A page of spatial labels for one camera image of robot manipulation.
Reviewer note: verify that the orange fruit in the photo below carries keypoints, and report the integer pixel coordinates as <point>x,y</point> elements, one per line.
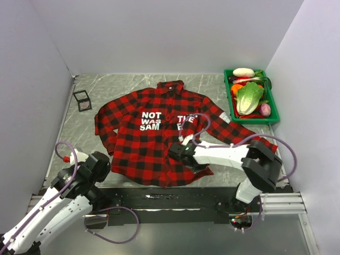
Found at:
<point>236,87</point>

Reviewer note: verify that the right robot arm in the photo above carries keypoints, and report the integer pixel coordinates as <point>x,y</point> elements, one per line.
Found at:
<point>260,164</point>

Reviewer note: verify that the red chili pepper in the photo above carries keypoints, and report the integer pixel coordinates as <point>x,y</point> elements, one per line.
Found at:
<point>249,116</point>

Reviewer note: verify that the black brooch display box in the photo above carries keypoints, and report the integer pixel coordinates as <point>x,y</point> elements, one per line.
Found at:
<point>82,96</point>

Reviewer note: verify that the white green onion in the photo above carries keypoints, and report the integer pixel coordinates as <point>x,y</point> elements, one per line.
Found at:
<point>256,78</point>

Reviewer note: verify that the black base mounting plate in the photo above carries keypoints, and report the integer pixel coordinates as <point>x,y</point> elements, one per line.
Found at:
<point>118,215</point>

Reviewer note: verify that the dark purple eggplant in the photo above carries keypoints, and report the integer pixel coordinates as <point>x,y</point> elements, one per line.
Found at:
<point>232,78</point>

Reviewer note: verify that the green white cabbage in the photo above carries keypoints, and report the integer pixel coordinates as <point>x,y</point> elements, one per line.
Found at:
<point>248,98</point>

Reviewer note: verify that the white potato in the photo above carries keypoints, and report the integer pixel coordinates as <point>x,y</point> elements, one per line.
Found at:
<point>243,72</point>

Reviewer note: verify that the purple onion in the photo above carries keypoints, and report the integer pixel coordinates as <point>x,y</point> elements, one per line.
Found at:
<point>265,110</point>

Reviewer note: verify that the small circuit board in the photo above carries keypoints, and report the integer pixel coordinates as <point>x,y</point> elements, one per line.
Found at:
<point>241,222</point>

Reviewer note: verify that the aluminium frame rail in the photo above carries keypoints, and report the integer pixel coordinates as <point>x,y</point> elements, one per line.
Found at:
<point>271,203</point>

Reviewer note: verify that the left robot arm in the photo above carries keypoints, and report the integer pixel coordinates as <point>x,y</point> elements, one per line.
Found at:
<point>71,195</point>

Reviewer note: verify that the round pink brooch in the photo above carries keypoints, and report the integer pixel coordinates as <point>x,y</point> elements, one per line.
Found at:
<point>84,105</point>

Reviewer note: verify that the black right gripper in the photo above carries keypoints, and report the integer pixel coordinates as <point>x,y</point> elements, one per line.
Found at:
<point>195,169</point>

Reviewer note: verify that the red black plaid shirt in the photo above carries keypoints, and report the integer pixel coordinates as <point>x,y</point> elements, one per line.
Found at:
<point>138,129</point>

